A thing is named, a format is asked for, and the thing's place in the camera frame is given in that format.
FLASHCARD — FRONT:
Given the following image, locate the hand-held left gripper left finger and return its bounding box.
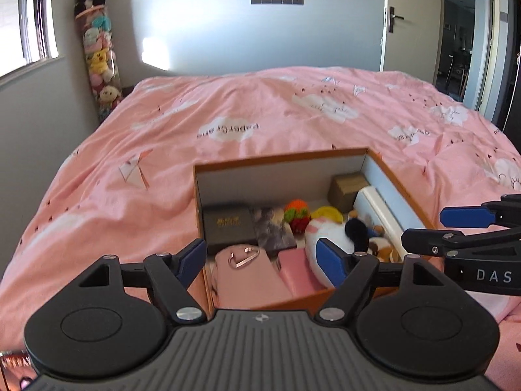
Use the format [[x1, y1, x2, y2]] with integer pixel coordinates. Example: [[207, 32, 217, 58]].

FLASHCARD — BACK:
[[77, 238, 208, 326]]

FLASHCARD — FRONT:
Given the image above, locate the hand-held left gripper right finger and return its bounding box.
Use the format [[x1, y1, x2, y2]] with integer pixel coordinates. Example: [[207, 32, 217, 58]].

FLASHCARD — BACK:
[[316, 238, 449, 323]]

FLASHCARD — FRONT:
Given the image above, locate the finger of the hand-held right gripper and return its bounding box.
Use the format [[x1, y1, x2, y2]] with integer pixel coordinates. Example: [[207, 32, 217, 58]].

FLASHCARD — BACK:
[[439, 193, 521, 229], [401, 227, 521, 260]]

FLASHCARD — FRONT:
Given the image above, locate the white plush with black ear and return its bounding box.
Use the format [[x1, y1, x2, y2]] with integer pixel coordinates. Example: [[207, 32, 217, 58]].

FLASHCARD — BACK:
[[304, 216, 372, 286]]

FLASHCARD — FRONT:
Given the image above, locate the orange cardboard box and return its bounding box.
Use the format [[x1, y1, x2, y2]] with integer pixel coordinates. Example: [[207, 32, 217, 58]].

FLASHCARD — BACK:
[[193, 147, 440, 322]]

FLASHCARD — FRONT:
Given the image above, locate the pink wallet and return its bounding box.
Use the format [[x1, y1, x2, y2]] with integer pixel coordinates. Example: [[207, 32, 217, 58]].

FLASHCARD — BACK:
[[277, 249, 327, 295]]

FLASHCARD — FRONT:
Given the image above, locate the black gift box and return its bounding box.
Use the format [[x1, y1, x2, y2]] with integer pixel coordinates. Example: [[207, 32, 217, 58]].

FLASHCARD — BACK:
[[203, 205, 256, 256]]

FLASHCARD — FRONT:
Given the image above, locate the bear plush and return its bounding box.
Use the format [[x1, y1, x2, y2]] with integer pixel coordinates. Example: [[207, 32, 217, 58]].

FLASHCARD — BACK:
[[347, 209, 404, 262]]

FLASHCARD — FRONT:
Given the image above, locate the orange and red crochet charm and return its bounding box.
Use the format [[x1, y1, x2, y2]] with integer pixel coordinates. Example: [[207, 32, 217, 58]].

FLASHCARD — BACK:
[[283, 199, 313, 236]]

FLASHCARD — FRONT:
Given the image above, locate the long white box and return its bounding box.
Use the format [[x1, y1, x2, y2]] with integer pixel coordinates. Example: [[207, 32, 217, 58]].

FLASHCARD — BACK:
[[352, 186, 406, 260]]

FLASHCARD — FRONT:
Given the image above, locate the pink pouch with carabiner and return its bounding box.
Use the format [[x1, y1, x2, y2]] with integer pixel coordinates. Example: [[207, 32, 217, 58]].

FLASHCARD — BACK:
[[213, 245, 294, 311]]

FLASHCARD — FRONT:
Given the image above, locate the dark photo card box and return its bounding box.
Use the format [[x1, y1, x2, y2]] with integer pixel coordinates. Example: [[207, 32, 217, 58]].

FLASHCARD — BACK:
[[249, 206, 299, 252]]

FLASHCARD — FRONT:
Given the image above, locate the small brown cardboard box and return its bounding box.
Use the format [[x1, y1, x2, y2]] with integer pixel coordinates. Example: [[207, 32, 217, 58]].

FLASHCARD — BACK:
[[328, 173, 370, 213]]

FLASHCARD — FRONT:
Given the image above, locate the pink cloud print duvet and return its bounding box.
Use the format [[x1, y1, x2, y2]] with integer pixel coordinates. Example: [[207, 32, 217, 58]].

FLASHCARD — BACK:
[[0, 66, 521, 391]]

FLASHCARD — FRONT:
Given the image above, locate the dark chair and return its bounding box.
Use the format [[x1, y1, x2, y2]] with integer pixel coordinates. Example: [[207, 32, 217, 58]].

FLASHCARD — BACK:
[[445, 48, 470, 99]]

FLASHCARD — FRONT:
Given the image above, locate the dark wardrobe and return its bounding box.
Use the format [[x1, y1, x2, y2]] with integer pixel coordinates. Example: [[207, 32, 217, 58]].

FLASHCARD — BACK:
[[494, 0, 521, 136]]

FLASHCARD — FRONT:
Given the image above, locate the white door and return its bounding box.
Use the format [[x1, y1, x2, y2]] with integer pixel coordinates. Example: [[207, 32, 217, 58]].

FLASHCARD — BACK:
[[380, 0, 445, 87]]

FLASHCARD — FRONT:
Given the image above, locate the smartphone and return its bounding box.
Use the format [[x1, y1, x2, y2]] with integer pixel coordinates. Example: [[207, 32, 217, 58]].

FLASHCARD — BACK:
[[0, 349, 38, 391]]

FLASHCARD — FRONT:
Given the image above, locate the clear tube of plush toys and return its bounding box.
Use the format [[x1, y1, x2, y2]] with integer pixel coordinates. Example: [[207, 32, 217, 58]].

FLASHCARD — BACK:
[[74, 2, 123, 123]]

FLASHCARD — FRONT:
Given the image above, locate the window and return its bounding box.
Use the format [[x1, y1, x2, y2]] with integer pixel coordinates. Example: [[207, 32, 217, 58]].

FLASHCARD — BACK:
[[0, 0, 60, 79]]

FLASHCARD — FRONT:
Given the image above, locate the black door handle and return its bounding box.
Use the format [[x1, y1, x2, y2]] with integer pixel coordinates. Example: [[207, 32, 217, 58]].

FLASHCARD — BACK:
[[388, 6, 406, 34]]

